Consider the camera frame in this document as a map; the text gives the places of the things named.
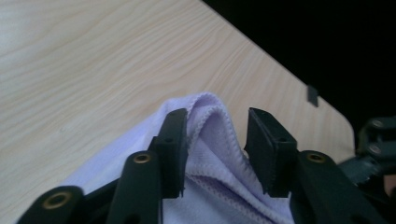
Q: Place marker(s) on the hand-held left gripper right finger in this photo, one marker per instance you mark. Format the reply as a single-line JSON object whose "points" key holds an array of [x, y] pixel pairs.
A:
{"points": [[271, 155]]}

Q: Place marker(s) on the white patterned towel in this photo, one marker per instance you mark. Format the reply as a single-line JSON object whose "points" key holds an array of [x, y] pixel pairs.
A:
{"points": [[214, 155]]}

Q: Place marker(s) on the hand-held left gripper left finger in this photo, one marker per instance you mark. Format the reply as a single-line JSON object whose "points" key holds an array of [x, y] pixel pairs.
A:
{"points": [[172, 155]]}

